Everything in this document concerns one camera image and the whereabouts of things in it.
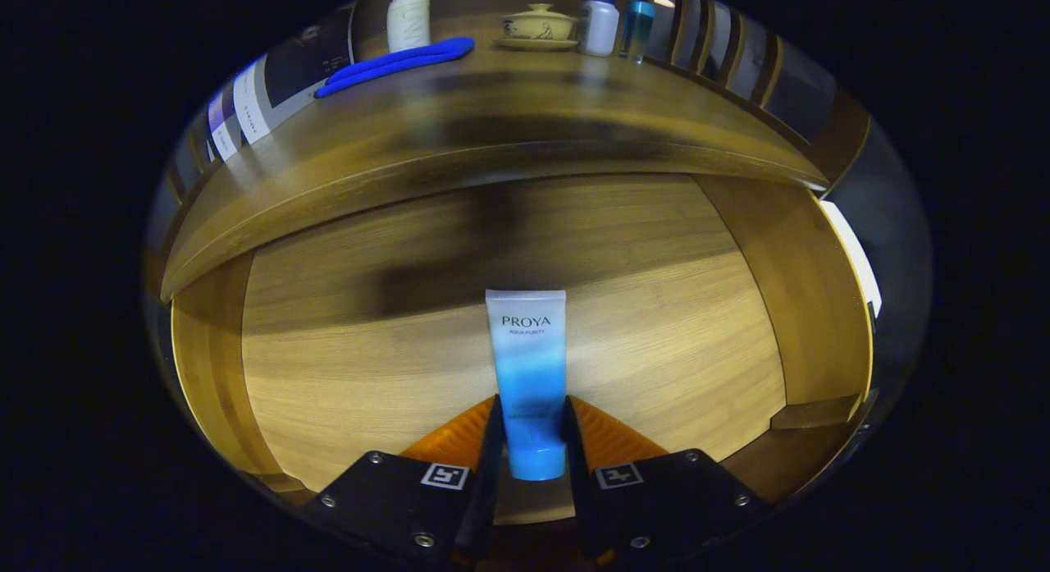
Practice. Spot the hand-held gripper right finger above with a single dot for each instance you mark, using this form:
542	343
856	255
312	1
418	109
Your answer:
572	465

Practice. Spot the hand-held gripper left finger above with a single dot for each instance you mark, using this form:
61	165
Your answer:
495	449

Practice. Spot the blue and white cosmetic tube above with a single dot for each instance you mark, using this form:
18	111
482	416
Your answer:
525	367

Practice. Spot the wooden drawer with black knob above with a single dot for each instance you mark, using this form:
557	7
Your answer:
369	375

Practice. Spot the wooden countertop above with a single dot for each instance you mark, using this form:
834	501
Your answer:
492	104

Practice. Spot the white drawer unit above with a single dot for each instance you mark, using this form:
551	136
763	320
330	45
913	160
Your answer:
857	260

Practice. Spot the brown wooden cabinet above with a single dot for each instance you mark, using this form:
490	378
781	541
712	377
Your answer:
849	141

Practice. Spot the folded blue cloth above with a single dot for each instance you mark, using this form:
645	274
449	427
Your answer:
394	63

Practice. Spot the black backdrop cloth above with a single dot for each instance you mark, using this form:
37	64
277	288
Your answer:
894	227

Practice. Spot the thin purple book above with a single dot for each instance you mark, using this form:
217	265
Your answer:
223	129

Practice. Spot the beige lidded teacup with saucer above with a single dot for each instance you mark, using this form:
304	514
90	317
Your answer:
537	26

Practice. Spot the large white and black book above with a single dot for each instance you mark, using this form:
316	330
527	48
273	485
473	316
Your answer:
303	63

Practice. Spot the white pump bottle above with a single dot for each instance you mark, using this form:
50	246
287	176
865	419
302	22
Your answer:
408	22

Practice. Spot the white bottle with blue cap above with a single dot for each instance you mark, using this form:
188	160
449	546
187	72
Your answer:
600	26

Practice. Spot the teal slim bottle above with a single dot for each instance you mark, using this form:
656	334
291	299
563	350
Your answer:
637	26

